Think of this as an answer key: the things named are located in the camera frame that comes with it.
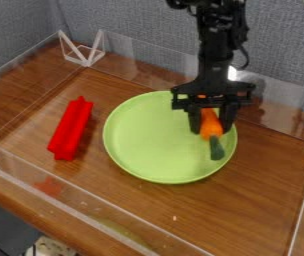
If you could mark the light green plate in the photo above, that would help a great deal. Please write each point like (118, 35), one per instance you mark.
(150, 143)

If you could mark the clear acrylic corner bracket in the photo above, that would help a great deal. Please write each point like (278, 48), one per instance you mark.
(80, 54)

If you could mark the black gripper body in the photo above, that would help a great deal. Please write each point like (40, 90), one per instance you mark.
(211, 90)

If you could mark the clear acrylic enclosure walls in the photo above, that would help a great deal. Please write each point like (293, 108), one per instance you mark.
(243, 212)

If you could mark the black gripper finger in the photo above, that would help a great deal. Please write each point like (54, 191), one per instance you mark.
(195, 121)
(227, 116)

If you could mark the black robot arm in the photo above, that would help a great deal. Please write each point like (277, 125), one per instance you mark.
(223, 29)

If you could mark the orange toy carrot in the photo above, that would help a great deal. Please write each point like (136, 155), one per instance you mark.
(211, 132)

